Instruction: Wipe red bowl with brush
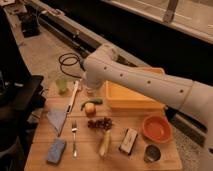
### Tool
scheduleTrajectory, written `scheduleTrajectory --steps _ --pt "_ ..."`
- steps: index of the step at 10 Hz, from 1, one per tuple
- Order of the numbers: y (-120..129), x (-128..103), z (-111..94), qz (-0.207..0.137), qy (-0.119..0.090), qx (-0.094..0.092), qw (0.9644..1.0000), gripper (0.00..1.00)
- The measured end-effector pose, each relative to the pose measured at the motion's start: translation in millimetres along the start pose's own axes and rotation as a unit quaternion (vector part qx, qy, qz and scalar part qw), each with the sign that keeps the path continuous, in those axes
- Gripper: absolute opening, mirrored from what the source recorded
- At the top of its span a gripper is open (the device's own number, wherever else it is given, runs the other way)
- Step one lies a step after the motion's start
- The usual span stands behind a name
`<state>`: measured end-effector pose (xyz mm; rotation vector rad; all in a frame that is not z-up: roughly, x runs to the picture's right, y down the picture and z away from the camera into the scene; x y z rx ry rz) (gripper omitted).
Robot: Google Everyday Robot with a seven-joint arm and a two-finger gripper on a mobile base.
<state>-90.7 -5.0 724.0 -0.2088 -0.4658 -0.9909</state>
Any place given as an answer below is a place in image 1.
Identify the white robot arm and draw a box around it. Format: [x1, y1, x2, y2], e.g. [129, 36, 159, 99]
[83, 44, 213, 171]

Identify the dark grape bunch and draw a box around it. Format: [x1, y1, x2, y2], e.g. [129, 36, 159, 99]
[88, 117, 113, 130]

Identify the red bowl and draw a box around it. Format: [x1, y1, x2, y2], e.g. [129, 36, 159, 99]
[141, 115, 172, 143]

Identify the black white eraser block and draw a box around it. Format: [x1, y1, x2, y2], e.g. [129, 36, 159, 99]
[119, 128, 138, 155]

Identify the black chair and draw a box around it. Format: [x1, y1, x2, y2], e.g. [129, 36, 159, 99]
[0, 6, 45, 171]

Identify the yellow apple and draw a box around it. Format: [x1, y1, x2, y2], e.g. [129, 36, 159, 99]
[84, 103, 96, 116]

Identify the silver fork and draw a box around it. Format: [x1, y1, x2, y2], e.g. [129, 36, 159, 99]
[71, 120, 77, 158]

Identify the black box on floor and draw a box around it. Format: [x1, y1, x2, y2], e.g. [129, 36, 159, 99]
[21, 14, 40, 38]

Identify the yellow plastic bin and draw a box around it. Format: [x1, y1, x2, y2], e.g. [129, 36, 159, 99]
[105, 67, 167, 111]

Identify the black coiled cable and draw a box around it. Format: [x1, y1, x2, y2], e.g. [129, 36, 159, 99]
[58, 52, 84, 80]

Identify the metal rail beam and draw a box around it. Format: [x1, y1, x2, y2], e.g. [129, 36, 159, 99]
[27, 0, 149, 67]

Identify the green chili pepper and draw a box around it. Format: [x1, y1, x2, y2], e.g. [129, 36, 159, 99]
[81, 98, 103, 111]

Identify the white paper cup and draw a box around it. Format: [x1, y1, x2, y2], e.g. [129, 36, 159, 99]
[85, 86, 95, 95]

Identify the small metal cup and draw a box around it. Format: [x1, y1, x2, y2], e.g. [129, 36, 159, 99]
[144, 145, 161, 163]

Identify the green plastic cup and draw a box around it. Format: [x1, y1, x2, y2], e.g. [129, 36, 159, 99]
[56, 78, 68, 94]

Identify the blue sponge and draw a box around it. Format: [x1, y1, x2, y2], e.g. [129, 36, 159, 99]
[46, 138, 66, 164]

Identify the blue folded cloth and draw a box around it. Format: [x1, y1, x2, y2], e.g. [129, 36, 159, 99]
[47, 109, 67, 136]

